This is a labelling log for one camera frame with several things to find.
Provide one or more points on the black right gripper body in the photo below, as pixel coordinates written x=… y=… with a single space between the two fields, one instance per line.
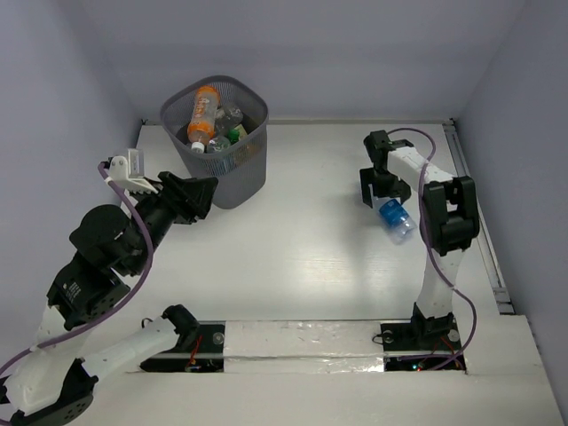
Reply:
x=385 y=184

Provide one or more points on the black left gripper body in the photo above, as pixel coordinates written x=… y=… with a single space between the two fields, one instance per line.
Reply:
x=176 y=195

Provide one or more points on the clear bottle light blue cap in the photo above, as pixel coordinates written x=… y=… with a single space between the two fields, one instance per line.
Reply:
x=396 y=220

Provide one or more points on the clear bottle blue label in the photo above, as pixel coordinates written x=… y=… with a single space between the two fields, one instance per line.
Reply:
x=218 y=144

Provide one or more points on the long orange capped bottle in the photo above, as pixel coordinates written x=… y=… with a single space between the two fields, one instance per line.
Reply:
x=201 y=128

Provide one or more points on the green soda bottle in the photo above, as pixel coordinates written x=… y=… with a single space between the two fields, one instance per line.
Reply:
x=234 y=135

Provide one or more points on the orange juice bottle brown cap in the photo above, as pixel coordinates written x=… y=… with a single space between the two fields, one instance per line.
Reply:
x=248 y=152

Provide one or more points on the crushed clear bottle white cap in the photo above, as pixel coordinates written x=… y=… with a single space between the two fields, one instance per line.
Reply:
x=228 y=117

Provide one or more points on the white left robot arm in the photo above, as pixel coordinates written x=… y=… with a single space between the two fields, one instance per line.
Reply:
x=51 y=382

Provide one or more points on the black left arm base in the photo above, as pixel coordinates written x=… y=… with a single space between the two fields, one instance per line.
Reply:
x=199 y=349

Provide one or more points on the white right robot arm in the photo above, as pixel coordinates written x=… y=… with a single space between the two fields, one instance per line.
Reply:
x=448 y=220

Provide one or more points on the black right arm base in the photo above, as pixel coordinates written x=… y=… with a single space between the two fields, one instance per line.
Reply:
x=419 y=343

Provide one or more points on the grey mesh waste bin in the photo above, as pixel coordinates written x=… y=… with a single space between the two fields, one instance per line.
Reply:
x=237 y=181

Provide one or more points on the silver taped front rail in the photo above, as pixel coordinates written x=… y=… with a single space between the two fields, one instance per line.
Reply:
x=302 y=347

